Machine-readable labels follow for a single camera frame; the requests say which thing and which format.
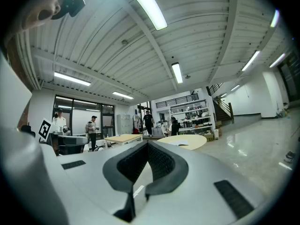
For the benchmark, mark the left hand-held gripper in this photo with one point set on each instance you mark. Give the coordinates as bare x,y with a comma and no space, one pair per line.
70,140

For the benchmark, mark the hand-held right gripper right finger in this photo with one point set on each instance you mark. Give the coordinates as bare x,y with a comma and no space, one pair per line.
180,170

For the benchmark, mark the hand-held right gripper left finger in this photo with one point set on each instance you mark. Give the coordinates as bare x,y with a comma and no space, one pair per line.
110,170

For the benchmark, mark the white paper booklet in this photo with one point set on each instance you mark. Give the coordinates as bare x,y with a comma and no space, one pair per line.
179,142

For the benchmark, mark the black framed glass partition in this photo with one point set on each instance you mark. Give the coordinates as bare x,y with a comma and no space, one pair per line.
79,118

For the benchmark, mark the round wooden table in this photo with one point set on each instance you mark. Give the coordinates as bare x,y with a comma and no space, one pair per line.
197,140

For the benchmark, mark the rectangular wooden table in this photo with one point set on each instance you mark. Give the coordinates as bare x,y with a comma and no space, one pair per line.
124,137

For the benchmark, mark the brown cardboard box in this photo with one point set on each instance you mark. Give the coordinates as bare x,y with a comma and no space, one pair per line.
209,137

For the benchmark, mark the red bag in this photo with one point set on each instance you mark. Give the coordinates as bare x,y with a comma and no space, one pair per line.
135,131

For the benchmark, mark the grey locker cabinet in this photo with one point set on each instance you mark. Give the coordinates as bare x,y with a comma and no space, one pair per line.
124,124

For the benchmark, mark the white shelving unit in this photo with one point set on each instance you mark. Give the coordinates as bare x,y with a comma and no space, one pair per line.
192,116

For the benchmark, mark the long ceiling light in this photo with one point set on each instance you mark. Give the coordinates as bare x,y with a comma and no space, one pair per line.
122,95
150,8
277,60
274,19
71,78
250,60
177,72

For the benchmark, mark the black mezzanine railing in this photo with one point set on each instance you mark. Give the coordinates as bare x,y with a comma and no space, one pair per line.
180,101

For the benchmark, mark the staircase with black railing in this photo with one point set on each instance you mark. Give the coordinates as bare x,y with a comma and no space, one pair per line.
222,107

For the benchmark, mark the person's head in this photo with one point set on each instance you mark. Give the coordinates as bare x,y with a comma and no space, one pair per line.
35,6

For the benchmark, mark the black head camera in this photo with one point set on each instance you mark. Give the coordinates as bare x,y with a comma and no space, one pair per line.
75,5

